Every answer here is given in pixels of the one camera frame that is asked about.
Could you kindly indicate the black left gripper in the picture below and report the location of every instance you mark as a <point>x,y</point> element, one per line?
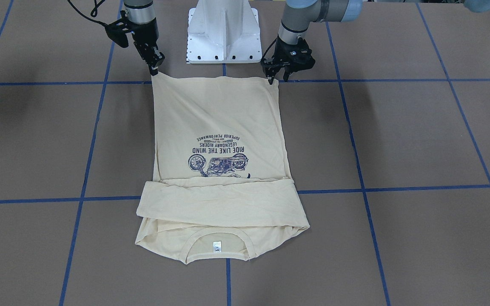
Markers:
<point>273,64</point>

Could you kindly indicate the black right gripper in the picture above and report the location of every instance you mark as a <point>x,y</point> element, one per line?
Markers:
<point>144,41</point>

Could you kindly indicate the cream long-sleeve printed shirt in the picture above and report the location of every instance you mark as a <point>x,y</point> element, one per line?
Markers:
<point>221,185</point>

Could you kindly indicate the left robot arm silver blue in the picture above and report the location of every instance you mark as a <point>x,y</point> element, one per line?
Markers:
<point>299,14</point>

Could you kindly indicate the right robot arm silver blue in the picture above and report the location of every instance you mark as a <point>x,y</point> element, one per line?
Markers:
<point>139,19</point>

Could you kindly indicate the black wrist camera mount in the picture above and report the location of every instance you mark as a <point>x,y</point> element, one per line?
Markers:
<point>118,32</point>

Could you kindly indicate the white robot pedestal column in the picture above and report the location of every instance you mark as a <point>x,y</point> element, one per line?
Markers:
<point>223,31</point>

